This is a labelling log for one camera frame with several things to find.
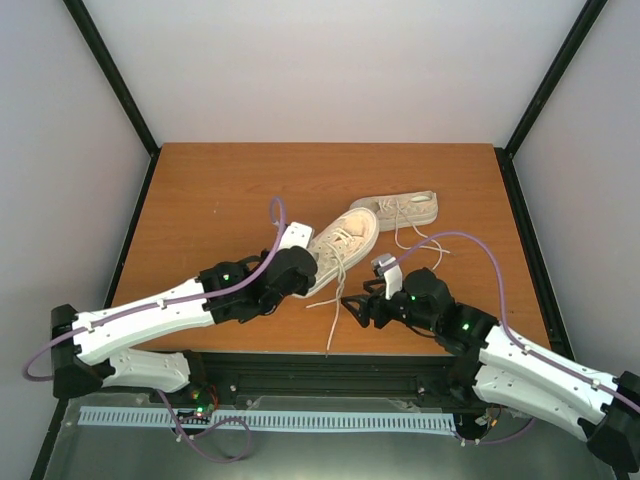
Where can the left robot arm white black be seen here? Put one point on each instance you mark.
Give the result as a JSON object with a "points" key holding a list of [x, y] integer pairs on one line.
{"points": [[97, 349]]}

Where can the left black frame post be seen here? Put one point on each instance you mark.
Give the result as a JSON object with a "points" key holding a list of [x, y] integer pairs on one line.
{"points": [[92, 37]]}

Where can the right black frame post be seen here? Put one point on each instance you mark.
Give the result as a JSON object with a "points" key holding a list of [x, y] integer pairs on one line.
{"points": [[568, 49]]}

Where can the black frame post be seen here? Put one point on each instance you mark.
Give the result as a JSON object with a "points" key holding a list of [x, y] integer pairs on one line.
{"points": [[92, 37], [568, 49]]}

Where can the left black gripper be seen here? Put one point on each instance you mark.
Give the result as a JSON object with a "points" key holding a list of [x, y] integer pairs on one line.
{"points": [[305, 289]]}

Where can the light blue cable duct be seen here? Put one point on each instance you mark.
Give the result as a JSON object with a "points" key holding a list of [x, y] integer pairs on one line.
{"points": [[271, 421]]}

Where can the white lace sneaker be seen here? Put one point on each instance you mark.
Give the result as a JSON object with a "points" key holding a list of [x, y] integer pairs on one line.
{"points": [[400, 211], [340, 246]]}

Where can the black aluminium frame rail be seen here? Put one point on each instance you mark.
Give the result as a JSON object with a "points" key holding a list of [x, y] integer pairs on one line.
{"points": [[325, 375]]}

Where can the green lit circuit board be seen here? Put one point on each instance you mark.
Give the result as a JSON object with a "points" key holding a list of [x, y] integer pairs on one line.
{"points": [[202, 402]]}

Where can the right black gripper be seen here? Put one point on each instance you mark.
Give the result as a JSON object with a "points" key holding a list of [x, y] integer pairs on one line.
{"points": [[368, 302]]}

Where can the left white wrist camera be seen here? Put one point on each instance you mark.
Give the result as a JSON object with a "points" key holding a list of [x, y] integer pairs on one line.
{"points": [[296, 235]]}

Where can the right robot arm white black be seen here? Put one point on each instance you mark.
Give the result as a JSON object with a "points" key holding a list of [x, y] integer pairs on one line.
{"points": [[502, 367]]}

